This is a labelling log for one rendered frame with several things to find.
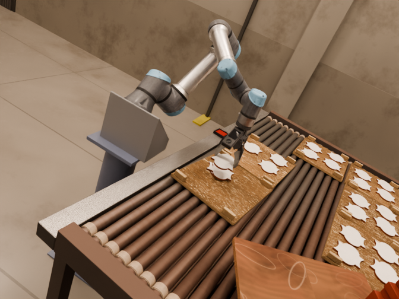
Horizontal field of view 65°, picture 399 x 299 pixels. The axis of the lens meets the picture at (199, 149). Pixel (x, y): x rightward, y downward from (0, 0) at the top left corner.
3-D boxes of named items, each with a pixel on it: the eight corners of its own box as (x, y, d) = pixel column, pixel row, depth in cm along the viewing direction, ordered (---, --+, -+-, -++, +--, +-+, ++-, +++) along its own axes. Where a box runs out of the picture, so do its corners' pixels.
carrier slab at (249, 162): (217, 152, 173) (218, 150, 172) (248, 137, 206) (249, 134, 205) (271, 190, 161) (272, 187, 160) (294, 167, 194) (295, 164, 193)
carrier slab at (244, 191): (170, 175, 139) (171, 172, 139) (217, 153, 172) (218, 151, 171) (233, 226, 126) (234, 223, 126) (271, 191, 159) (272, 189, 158)
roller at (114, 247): (94, 257, 98) (97, 246, 95) (276, 125, 259) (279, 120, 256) (105, 267, 96) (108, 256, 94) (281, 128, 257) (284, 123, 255)
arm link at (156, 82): (132, 85, 153) (148, 64, 156) (148, 102, 163) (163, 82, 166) (146, 88, 145) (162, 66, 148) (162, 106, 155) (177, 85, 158)
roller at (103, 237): (82, 247, 99) (85, 236, 97) (271, 122, 260) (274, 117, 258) (94, 256, 98) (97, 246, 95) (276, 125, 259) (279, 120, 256)
